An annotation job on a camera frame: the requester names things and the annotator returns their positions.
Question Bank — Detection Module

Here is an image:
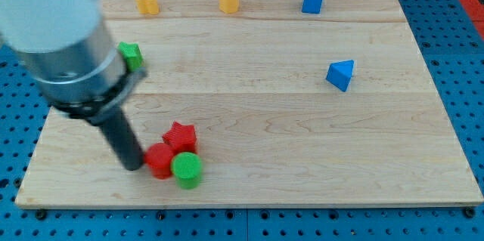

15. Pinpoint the yellow hexagon block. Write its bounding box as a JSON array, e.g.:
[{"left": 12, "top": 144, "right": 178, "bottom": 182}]
[{"left": 219, "top": 0, "right": 240, "bottom": 14}]

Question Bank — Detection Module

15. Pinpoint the wooden board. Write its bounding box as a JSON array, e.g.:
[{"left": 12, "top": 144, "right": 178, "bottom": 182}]
[{"left": 16, "top": 0, "right": 483, "bottom": 209}]

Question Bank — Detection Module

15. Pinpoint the yellow heart block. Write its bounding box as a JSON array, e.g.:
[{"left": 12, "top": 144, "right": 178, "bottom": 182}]
[{"left": 135, "top": 0, "right": 160, "bottom": 14}]

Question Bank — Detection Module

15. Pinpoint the red star block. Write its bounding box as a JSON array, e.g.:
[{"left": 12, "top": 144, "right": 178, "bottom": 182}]
[{"left": 162, "top": 122, "right": 197, "bottom": 153}]

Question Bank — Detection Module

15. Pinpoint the green cylinder block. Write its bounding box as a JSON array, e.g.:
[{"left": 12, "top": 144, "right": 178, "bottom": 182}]
[{"left": 171, "top": 152, "right": 203, "bottom": 190}]

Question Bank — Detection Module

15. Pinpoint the green star block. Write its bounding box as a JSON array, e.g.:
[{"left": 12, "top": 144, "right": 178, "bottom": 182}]
[{"left": 117, "top": 42, "right": 144, "bottom": 72}]

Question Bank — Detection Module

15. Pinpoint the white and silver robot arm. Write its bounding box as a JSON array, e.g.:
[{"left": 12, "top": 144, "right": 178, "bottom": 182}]
[{"left": 1, "top": 0, "right": 139, "bottom": 121}]

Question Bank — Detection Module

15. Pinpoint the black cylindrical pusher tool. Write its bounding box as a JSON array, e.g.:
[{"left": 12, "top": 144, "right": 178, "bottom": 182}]
[{"left": 87, "top": 107, "right": 144, "bottom": 171}]

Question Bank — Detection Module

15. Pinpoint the red cylinder block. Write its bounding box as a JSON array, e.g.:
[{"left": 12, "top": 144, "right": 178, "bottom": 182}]
[{"left": 144, "top": 143, "right": 174, "bottom": 179}]

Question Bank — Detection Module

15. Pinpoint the blue triangle block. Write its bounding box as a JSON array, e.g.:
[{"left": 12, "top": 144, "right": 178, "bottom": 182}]
[{"left": 326, "top": 60, "right": 355, "bottom": 92}]

